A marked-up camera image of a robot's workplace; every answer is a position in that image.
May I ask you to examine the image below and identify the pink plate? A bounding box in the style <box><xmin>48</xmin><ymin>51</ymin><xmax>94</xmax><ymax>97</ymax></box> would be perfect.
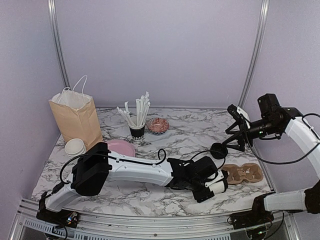
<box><xmin>106</xmin><ymin>139</ymin><xmax>136</xmax><ymax>157</ymax></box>

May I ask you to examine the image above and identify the stack of white paper cups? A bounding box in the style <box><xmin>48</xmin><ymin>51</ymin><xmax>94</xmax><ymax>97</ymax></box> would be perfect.
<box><xmin>64</xmin><ymin>138</ymin><xmax>87</xmax><ymax>159</ymax></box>

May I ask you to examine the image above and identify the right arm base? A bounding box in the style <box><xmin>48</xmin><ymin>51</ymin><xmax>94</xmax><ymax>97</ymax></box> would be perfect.
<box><xmin>227</xmin><ymin>193</ymin><xmax>274</xmax><ymax>230</ymax></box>

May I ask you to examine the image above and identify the white paper coffee cup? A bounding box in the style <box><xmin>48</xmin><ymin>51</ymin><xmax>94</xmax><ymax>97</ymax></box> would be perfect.
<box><xmin>208</xmin><ymin>180</ymin><xmax>228</xmax><ymax>195</ymax></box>

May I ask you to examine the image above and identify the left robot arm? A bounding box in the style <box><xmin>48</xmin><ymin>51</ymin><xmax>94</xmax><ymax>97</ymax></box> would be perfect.
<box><xmin>39</xmin><ymin>142</ymin><xmax>226</xmax><ymax>223</ymax></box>

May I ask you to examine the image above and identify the black cup holding straws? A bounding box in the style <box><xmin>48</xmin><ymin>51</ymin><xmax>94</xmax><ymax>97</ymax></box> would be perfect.
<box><xmin>128</xmin><ymin>124</ymin><xmax>145</xmax><ymax>141</ymax></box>

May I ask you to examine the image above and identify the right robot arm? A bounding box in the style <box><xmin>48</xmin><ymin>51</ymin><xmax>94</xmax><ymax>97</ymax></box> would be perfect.
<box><xmin>222</xmin><ymin>93</ymin><xmax>320</xmax><ymax>224</ymax></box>

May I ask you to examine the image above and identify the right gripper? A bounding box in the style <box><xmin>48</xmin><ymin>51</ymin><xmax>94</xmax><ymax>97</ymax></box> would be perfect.
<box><xmin>222</xmin><ymin>117</ymin><xmax>281</xmax><ymax>152</ymax></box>

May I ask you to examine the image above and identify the brown paper bag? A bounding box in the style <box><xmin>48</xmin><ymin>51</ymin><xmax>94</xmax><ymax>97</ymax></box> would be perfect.
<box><xmin>48</xmin><ymin>75</ymin><xmax>103</xmax><ymax>150</ymax></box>

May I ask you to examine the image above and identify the red patterned bowl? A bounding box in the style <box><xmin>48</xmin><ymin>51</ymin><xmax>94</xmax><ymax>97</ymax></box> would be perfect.
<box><xmin>146</xmin><ymin>117</ymin><xmax>170</xmax><ymax>135</ymax></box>

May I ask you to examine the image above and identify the cardboard cup carrier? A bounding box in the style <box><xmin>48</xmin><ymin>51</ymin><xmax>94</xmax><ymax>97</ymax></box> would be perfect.
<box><xmin>222</xmin><ymin>163</ymin><xmax>264</xmax><ymax>185</ymax></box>

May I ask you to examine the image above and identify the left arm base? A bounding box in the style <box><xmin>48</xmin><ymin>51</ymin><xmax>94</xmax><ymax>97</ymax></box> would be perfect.
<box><xmin>36</xmin><ymin>192</ymin><xmax>80</xmax><ymax>229</ymax></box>

